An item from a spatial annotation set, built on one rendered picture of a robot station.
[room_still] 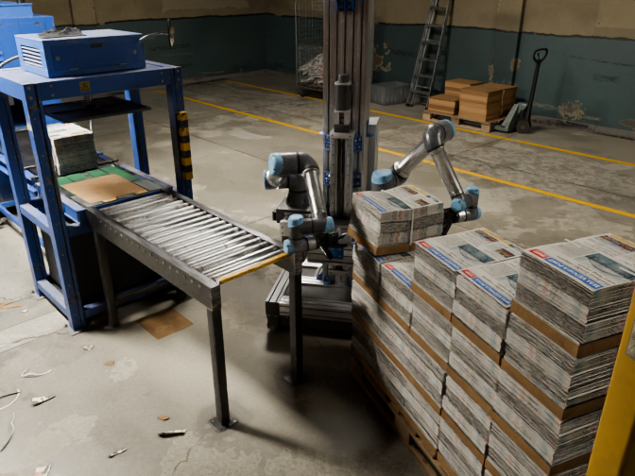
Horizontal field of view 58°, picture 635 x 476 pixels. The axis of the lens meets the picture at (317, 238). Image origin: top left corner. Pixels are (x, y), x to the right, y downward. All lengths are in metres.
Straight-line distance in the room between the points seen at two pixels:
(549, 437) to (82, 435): 2.18
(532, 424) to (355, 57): 2.13
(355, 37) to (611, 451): 2.46
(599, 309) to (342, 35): 2.13
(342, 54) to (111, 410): 2.28
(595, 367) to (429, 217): 1.23
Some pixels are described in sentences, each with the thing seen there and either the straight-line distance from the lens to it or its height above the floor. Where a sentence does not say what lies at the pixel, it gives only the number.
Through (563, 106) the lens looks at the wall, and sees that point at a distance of 9.48.
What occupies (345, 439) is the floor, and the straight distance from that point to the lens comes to 2.99.
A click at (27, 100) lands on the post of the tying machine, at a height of 1.46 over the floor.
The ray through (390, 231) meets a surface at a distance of 2.76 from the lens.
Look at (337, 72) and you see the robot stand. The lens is 3.37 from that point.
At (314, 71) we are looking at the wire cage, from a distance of 10.86.
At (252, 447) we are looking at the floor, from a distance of 2.97.
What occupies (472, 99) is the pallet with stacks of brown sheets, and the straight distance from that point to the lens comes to 8.93.
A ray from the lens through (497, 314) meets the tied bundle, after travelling 2.07.
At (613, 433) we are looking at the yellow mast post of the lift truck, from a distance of 1.55.
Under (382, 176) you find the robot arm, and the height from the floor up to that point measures 1.04.
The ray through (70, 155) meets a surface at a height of 0.92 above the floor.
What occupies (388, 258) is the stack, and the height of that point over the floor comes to 0.83.
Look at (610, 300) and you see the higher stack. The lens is 1.82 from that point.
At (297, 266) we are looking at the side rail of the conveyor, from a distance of 2.92.
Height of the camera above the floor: 2.07
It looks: 24 degrees down
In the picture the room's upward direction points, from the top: straight up
